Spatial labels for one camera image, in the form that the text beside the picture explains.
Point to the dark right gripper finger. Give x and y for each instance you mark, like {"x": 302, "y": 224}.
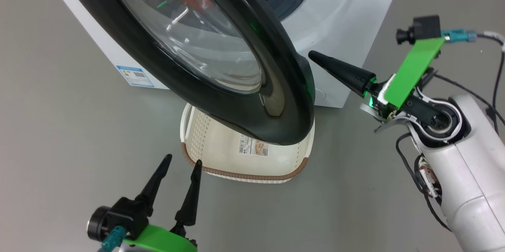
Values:
{"x": 347, "y": 74}

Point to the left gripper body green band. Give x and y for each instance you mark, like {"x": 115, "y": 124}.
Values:
{"x": 158, "y": 240}

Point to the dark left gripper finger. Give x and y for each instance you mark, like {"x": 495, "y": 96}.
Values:
{"x": 158, "y": 181}
{"x": 191, "y": 200}

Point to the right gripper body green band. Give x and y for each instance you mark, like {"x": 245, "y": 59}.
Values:
{"x": 414, "y": 70}

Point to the black washing machine door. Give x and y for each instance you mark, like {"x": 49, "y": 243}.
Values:
{"x": 292, "y": 98}

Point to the white front-load washing machine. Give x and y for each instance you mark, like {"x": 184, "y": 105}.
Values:
{"x": 339, "y": 27}

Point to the cream laundry basket brown rim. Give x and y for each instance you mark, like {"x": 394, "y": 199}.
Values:
{"x": 221, "y": 153}

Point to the printed basket label sticker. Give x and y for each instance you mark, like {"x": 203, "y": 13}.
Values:
{"x": 253, "y": 145}

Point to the blue energy label sticker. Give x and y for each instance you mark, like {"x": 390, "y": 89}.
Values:
{"x": 136, "y": 76}

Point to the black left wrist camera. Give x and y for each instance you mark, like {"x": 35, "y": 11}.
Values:
{"x": 118, "y": 216}

